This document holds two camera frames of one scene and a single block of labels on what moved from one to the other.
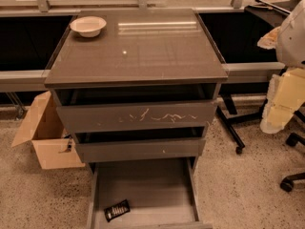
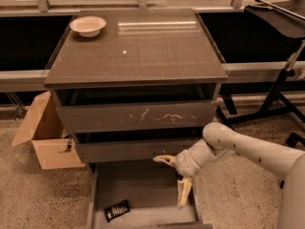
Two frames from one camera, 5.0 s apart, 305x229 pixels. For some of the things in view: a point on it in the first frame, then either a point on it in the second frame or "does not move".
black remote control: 117,210 does not move
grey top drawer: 136,115 does not move
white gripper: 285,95 to 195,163
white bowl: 88,26 does not move
